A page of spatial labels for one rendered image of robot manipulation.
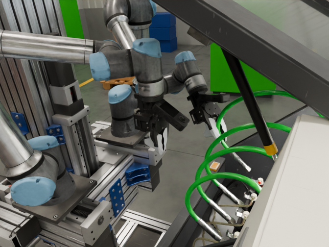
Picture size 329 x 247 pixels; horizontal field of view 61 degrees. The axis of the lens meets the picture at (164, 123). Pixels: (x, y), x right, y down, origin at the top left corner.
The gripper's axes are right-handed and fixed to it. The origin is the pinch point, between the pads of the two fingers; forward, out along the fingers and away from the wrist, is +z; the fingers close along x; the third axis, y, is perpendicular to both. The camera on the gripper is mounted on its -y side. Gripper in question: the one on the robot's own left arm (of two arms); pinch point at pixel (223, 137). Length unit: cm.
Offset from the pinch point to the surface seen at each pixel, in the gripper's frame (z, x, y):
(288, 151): 12, 43, -46
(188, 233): 27.4, 7.9, 27.6
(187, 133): -51, -153, 184
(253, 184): 16.2, 22.3, -22.5
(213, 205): 19.1, 15.5, 0.0
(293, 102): -50, -315, 130
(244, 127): 2.2, 11.6, -18.6
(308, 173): 15, 46, -49
